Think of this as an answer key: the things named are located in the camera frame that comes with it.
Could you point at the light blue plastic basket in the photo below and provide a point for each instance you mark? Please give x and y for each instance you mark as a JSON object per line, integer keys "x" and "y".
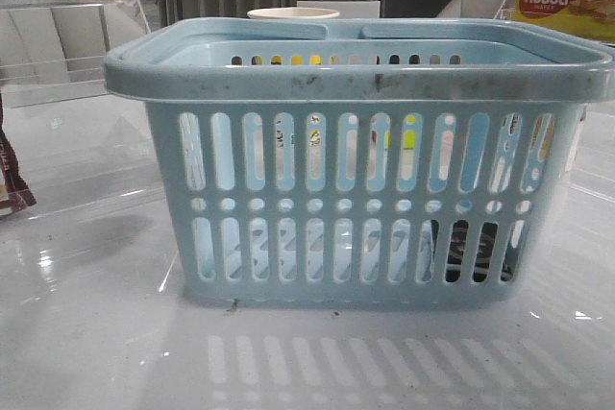
{"x": 376, "y": 161}

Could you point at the clear acrylic tiered shelf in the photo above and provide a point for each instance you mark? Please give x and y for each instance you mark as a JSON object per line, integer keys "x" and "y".
{"x": 51, "y": 53}

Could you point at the grey armchair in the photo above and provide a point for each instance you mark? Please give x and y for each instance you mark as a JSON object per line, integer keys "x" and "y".
{"x": 485, "y": 9}

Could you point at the maroon almond cracker packet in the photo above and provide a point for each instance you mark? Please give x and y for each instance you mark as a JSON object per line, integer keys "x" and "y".
{"x": 16, "y": 195}

